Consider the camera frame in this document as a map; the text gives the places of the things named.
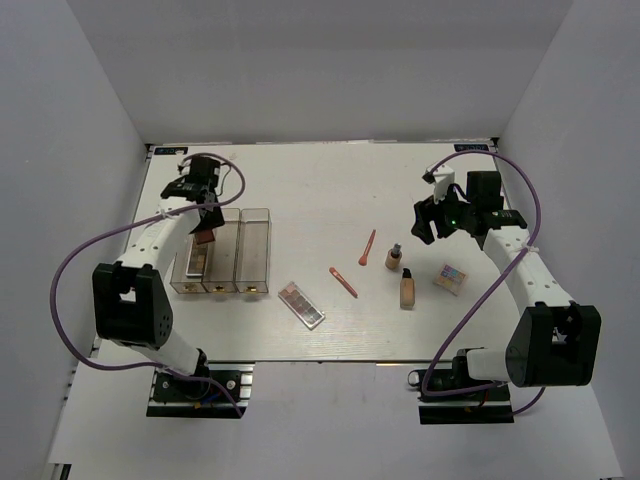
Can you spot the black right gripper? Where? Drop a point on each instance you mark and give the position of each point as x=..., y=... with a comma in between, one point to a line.
x=424, y=211

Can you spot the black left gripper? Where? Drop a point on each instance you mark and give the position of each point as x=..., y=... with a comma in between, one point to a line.
x=216, y=219

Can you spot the pink blush palette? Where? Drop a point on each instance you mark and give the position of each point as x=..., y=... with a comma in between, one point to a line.
x=204, y=237

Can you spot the brown eyeshadow palette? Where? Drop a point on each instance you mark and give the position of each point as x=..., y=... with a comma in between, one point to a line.
x=196, y=260

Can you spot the mauve eyeshadow palette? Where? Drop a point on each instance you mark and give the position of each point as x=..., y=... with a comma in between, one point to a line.
x=301, y=305

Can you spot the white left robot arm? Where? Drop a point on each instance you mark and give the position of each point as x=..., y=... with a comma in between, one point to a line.
x=131, y=305

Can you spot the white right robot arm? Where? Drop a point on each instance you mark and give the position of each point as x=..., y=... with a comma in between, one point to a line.
x=555, y=340

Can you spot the orange makeup brush upper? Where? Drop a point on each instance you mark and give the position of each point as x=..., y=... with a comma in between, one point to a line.
x=363, y=260

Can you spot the right clear organizer bin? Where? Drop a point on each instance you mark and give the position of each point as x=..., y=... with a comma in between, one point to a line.
x=253, y=258

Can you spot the clear organizer bin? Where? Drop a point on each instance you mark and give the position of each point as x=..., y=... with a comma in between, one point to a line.
x=220, y=266
x=180, y=283
x=253, y=258

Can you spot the middle clear organizer bin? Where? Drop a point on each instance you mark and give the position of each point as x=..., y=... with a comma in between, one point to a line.
x=220, y=266

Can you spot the small foundation bottle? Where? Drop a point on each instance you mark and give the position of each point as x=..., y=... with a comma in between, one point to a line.
x=393, y=257

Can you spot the left clear organizer bin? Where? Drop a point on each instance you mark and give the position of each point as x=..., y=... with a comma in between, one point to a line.
x=180, y=283

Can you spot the pastel square eyeshadow palette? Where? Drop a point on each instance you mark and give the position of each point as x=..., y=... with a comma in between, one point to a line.
x=450, y=279

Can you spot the tall foundation bottle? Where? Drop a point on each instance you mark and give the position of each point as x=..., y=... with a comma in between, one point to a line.
x=407, y=290

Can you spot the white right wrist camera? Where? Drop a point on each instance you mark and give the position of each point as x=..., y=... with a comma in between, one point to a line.
x=440, y=176

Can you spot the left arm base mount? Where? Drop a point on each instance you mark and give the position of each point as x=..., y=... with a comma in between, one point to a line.
x=173, y=398

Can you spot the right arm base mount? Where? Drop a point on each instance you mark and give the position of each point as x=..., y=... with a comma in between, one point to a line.
x=492, y=406

